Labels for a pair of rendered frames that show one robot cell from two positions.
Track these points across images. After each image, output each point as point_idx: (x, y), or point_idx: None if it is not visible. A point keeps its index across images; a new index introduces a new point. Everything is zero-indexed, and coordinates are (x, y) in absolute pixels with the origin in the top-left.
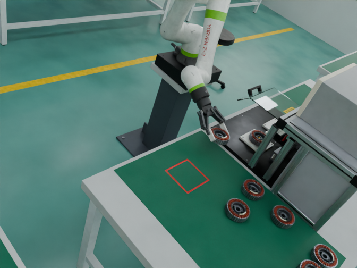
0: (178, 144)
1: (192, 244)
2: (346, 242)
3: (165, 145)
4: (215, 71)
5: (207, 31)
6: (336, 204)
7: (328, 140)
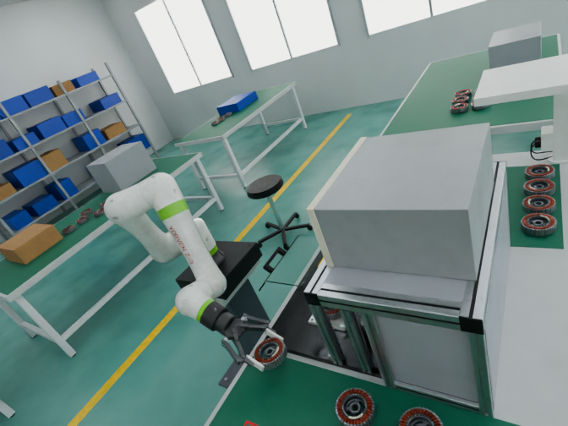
0: (229, 402)
1: None
2: (553, 399)
3: (211, 419)
4: (248, 249)
5: (174, 235)
6: (477, 369)
7: (389, 276)
